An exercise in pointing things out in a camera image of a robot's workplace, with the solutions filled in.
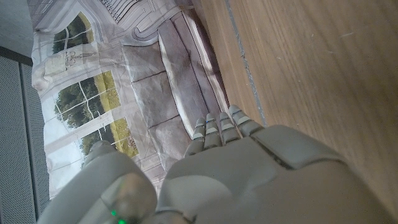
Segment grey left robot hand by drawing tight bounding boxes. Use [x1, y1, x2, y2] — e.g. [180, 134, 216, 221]
[37, 104, 398, 224]

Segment printed sofa room backdrop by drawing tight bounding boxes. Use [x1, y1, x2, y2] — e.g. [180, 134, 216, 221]
[26, 0, 265, 200]

